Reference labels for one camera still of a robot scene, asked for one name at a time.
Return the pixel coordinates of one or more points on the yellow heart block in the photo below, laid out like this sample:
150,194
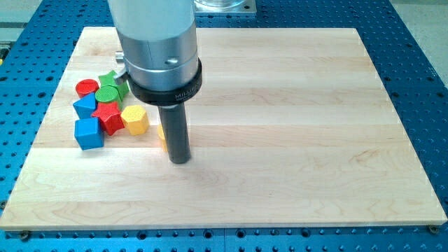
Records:
161,137

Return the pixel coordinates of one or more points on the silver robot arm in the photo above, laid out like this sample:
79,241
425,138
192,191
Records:
159,44

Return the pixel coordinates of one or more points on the yellow hexagon block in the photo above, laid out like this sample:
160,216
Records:
135,119

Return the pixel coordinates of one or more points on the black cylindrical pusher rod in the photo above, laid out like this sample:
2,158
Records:
174,126

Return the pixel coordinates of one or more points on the light wooden board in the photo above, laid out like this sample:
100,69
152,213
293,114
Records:
291,128

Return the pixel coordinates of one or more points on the red star block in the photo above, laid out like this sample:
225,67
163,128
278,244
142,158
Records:
109,116

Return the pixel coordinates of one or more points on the green cylinder block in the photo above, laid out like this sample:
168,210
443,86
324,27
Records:
107,95

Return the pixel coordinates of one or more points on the green star block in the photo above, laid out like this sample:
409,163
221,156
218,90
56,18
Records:
108,80

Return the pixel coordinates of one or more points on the blue cube block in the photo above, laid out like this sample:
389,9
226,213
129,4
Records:
88,133

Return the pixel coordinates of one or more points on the blue triangle block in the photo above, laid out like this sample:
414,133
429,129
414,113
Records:
85,106

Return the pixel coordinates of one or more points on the red cylinder block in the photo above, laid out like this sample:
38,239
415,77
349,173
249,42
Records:
85,87

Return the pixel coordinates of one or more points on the blue perforated metal table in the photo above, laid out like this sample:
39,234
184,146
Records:
35,65

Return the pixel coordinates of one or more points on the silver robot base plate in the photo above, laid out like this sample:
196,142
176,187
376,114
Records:
225,7

